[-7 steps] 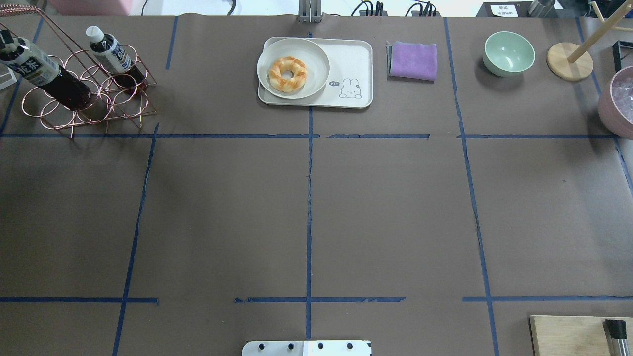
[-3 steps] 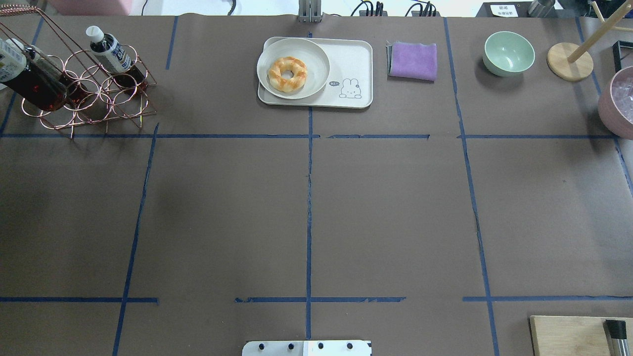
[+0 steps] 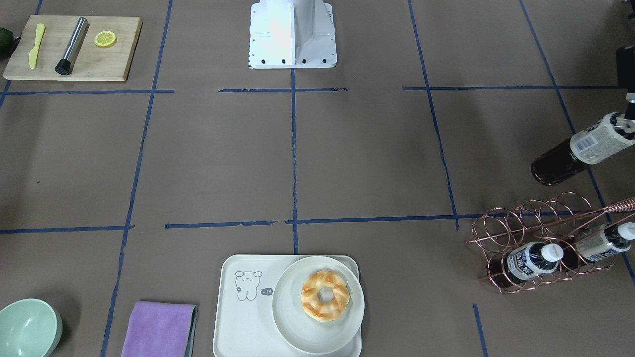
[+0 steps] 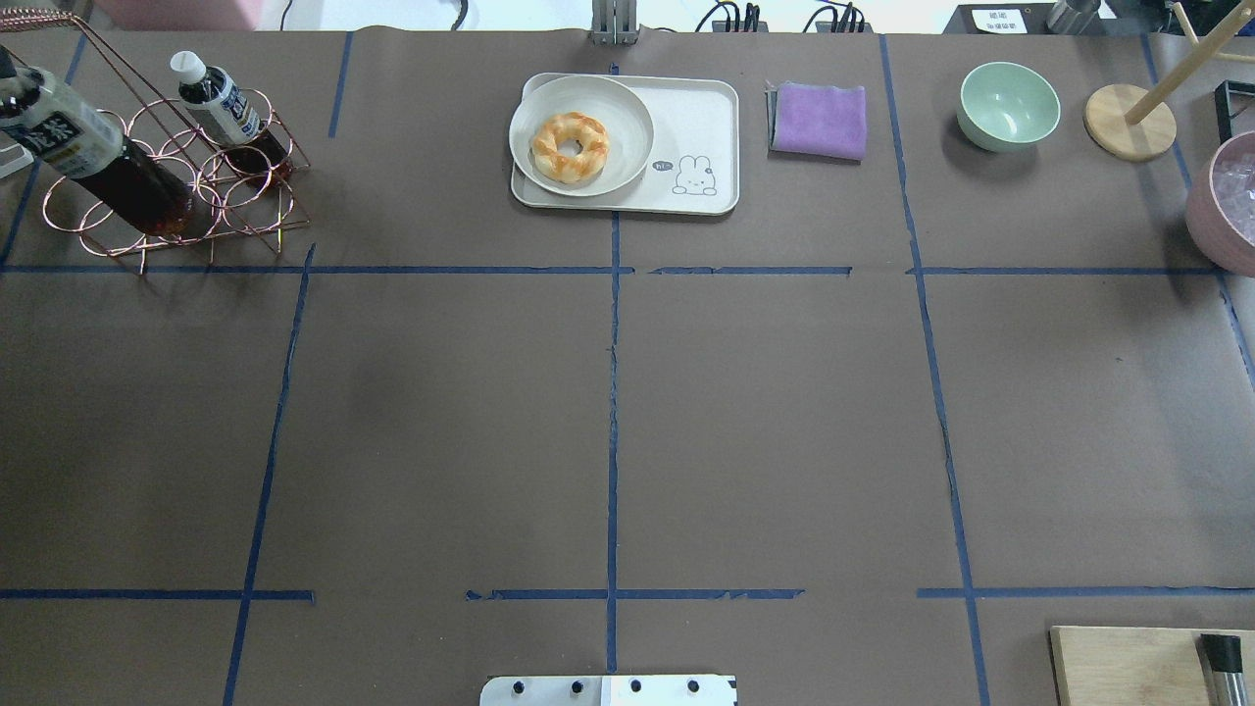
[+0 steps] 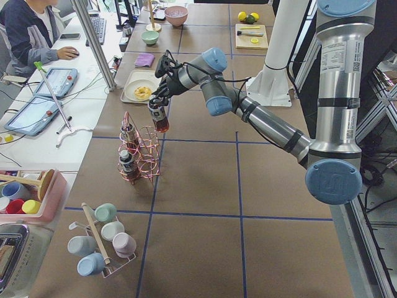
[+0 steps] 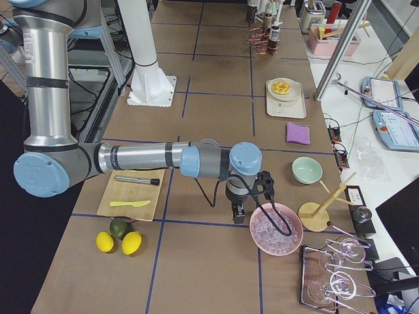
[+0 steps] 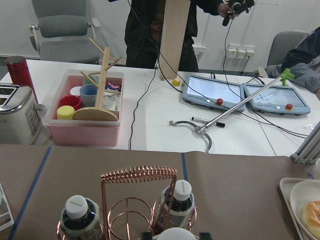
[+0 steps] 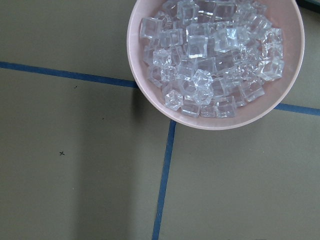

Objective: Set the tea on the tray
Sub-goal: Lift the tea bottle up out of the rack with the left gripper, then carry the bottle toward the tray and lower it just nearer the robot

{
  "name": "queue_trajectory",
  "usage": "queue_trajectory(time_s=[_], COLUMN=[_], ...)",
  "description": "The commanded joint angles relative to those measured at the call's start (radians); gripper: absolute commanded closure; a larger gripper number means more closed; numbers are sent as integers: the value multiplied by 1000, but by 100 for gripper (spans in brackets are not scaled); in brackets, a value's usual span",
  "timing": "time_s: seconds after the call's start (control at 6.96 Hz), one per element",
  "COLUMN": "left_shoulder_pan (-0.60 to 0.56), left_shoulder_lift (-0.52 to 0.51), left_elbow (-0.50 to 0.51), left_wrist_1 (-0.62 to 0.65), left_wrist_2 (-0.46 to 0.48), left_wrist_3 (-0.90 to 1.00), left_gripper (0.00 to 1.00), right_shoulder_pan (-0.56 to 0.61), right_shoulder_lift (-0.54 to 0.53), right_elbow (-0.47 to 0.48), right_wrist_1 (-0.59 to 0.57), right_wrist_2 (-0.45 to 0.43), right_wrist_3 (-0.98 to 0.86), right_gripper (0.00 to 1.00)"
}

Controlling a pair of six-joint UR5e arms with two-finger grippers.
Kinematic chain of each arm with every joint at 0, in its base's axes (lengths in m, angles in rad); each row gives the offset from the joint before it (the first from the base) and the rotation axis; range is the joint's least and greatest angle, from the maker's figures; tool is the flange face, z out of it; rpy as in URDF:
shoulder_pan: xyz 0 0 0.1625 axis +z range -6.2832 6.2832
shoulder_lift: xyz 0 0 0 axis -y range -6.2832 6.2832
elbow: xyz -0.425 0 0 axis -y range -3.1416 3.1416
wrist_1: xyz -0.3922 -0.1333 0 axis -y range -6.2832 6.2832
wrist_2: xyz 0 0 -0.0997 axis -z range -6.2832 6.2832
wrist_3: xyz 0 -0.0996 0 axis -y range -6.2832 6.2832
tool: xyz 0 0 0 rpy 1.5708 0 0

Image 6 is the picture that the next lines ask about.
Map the glass rack tray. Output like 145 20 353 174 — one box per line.
299 237 376 313

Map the tea bottle front rack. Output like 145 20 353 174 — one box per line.
266 20 280 54

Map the teach pendant lower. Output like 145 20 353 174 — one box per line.
372 110 418 152

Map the purple folded cloth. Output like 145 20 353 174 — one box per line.
286 122 310 145

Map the green lime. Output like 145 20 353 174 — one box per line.
109 218 131 240

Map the yellow lemon right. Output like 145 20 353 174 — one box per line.
122 231 142 255

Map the yellow lemon left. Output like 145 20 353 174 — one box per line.
96 231 114 253

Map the pink bowl of ice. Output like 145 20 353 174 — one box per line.
249 203 303 256

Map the teach pendant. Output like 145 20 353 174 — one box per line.
372 110 418 152
361 77 403 111

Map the clear plastic bag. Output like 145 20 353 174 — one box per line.
354 137 390 182

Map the steel muddler black tip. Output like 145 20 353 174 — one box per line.
114 175 160 186

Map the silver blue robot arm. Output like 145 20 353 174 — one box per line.
12 1 262 223

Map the wooden mug tree stand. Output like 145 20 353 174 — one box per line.
298 172 356 232

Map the black scale with cup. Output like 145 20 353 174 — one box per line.
344 185 376 237

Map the copper wire bottle rack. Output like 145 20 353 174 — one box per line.
249 1 283 55

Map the wooden cutting board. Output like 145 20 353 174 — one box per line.
97 169 165 221

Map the pink storage box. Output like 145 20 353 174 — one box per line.
308 26 361 56

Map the cream round plate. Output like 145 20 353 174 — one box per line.
266 78 301 101

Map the black braided cable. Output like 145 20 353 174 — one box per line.
194 174 294 237

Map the aluminium frame post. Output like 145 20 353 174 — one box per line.
314 0 372 101

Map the glazed donut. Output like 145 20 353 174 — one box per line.
272 81 291 95

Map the cream tray with bear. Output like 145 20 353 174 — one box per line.
266 81 306 119

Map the yellow lemon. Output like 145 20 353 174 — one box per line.
122 231 142 255
96 231 114 253

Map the teach pendant upper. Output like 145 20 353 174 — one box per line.
361 77 403 111

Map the mint green bowl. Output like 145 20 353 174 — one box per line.
291 156 323 184

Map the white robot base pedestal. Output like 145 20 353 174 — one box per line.
118 0 177 107

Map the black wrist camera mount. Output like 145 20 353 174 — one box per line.
252 171 275 201

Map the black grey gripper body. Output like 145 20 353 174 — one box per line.
226 176 257 204

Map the yellow plastic knife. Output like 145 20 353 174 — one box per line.
109 200 151 207

